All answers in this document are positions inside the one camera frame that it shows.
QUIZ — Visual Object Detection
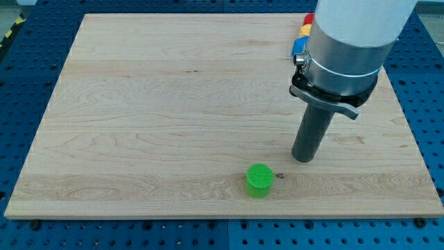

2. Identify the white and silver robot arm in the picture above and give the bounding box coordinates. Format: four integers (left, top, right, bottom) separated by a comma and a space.
293, 0, 417, 96

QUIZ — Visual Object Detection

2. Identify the green cylinder block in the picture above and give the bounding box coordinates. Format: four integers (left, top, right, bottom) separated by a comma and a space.
245, 163, 274, 199

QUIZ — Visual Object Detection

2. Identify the light wooden board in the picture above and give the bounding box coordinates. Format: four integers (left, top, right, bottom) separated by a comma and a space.
5, 14, 443, 219

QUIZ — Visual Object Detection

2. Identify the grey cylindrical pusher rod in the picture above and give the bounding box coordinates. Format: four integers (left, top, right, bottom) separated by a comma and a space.
291, 105, 334, 163

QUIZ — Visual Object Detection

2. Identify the blue block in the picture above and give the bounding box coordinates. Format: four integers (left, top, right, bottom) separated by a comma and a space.
291, 35, 309, 56

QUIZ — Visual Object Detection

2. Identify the yellow block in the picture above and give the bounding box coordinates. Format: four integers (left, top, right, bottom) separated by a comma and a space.
298, 24, 311, 38

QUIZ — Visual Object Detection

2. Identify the black and grey clamp lever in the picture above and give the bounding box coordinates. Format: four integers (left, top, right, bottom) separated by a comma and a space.
289, 67, 378, 119

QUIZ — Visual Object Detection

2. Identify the red block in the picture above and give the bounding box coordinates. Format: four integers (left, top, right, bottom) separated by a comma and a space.
303, 12, 314, 25

